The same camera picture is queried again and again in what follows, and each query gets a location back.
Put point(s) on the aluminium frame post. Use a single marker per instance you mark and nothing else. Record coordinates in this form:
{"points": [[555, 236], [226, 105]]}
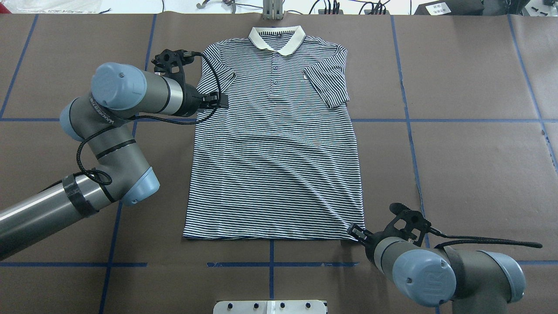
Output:
{"points": [[272, 9]]}

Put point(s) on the black box with label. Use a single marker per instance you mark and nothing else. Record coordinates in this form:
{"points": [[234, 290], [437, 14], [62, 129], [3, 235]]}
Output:
{"points": [[451, 7]]}

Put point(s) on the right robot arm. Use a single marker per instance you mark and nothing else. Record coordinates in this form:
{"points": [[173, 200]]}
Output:
{"points": [[476, 282]]}

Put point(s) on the blue white striped polo shirt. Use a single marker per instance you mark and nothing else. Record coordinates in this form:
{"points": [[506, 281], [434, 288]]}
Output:
{"points": [[281, 162]]}

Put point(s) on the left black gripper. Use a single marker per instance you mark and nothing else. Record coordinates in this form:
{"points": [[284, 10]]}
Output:
{"points": [[190, 100]]}

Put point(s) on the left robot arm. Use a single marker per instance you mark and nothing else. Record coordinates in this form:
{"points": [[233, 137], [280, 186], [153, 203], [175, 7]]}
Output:
{"points": [[112, 165]]}

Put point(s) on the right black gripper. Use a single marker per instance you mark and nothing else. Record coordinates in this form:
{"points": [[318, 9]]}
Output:
{"points": [[369, 242]]}

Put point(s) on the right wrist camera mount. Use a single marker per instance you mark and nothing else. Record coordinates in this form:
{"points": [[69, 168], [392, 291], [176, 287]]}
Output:
{"points": [[408, 224]]}

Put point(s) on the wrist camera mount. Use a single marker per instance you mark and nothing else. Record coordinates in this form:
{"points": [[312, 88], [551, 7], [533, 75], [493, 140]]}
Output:
{"points": [[170, 64], [408, 224]]}

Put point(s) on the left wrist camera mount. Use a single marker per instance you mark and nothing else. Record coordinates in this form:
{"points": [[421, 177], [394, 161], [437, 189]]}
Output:
{"points": [[170, 64]]}

